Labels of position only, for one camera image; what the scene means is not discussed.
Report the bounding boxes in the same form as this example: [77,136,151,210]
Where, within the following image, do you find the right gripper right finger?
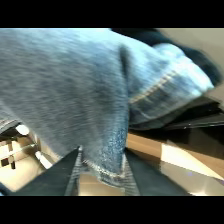
[123,147,192,197]

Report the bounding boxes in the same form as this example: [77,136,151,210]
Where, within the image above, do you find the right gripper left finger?
[11,147,83,197]

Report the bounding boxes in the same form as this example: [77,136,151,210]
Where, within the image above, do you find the blue jeans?
[0,28,216,195]

